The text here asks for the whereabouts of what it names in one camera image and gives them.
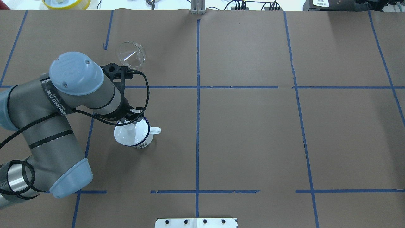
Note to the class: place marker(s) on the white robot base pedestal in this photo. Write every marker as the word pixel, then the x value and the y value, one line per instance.
pixel 196 223

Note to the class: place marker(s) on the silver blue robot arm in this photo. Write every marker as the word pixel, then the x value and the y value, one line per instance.
pixel 38 110

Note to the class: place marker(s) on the black box device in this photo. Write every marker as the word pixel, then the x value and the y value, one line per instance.
pixel 329 5

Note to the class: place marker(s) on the yellow tape roll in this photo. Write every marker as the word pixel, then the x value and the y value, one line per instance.
pixel 67 4

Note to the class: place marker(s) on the white enamel cup blue rim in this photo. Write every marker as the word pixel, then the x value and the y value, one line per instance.
pixel 144 137

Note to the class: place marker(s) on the clear plastic funnel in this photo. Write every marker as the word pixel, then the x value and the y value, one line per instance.
pixel 131 54

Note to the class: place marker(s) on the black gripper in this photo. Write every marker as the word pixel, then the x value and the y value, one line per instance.
pixel 126 111

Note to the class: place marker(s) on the aluminium frame post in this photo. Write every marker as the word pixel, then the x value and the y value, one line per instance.
pixel 197 7

